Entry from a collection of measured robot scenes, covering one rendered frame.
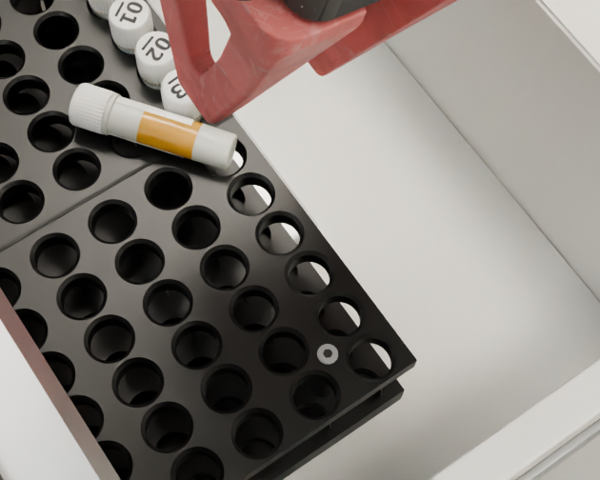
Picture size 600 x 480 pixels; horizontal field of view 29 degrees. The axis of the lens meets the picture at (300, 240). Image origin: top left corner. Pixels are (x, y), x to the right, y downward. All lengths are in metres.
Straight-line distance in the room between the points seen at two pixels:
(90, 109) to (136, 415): 0.08
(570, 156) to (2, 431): 0.20
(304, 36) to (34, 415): 0.08
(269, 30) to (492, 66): 0.18
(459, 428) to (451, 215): 0.07
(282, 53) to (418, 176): 0.20
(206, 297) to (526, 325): 0.12
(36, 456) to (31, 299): 0.11
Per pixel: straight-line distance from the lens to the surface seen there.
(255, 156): 0.32
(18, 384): 0.21
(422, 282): 0.38
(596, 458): 0.46
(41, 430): 0.21
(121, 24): 0.33
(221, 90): 0.25
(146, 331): 0.31
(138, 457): 0.30
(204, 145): 0.32
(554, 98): 0.34
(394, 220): 0.39
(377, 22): 0.26
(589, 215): 0.36
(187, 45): 0.26
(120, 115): 0.32
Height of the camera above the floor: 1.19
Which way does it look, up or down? 67 degrees down
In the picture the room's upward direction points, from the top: 4 degrees clockwise
